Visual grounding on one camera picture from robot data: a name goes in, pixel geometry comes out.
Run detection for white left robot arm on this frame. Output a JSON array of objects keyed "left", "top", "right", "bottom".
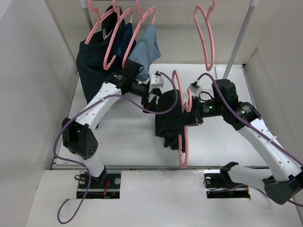
[{"left": 62, "top": 61, "right": 163, "bottom": 188}]

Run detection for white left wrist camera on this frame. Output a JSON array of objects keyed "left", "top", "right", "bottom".
[{"left": 150, "top": 71, "right": 164, "bottom": 89}]

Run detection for dark teal hanging trousers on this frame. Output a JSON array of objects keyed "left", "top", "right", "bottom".
[{"left": 76, "top": 6, "right": 117, "bottom": 103}]

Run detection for aluminium rail at table front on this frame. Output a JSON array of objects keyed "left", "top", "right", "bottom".
[{"left": 78, "top": 166, "right": 270, "bottom": 192}]

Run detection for navy blue hanging shorts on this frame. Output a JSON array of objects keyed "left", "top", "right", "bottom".
[{"left": 110, "top": 23, "right": 133, "bottom": 72}]

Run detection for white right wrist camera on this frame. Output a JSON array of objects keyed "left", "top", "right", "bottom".
[{"left": 188, "top": 81, "right": 203, "bottom": 96}]

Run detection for black trousers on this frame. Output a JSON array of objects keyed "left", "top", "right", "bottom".
[{"left": 154, "top": 90, "right": 189, "bottom": 153}]

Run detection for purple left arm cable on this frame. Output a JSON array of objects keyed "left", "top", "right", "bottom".
[{"left": 54, "top": 70, "right": 179, "bottom": 224}]

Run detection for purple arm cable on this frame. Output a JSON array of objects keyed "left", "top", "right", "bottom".
[
  {"left": 54, "top": 70, "right": 179, "bottom": 224},
  {"left": 195, "top": 72, "right": 303, "bottom": 205}
]

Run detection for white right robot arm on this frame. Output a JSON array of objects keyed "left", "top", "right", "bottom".
[{"left": 186, "top": 79, "right": 303, "bottom": 205}]

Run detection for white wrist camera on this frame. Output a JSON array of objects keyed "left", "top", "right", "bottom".
[
  {"left": 188, "top": 81, "right": 203, "bottom": 96},
  {"left": 150, "top": 71, "right": 164, "bottom": 89}
]

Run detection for white clothes rack frame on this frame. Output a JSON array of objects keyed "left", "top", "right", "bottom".
[{"left": 80, "top": 0, "right": 258, "bottom": 79}]

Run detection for pink hanger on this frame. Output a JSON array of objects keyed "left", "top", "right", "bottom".
[
  {"left": 103, "top": 0, "right": 133, "bottom": 70},
  {"left": 171, "top": 70, "right": 193, "bottom": 168},
  {"left": 194, "top": 0, "right": 216, "bottom": 71},
  {"left": 84, "top": 0, "right": 120, "bottom": 44},
  {"left": 122, "top": 0, "right": 157, "bottom": 68}
]

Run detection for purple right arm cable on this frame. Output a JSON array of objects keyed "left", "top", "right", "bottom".
[{"left": 195, "top": 72, "right": 303, "bottom": 205}]

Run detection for light blue hanging shorts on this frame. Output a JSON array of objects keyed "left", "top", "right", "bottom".
[{"left": 128, "top": 24, "right": 161, "bottom": 83}]

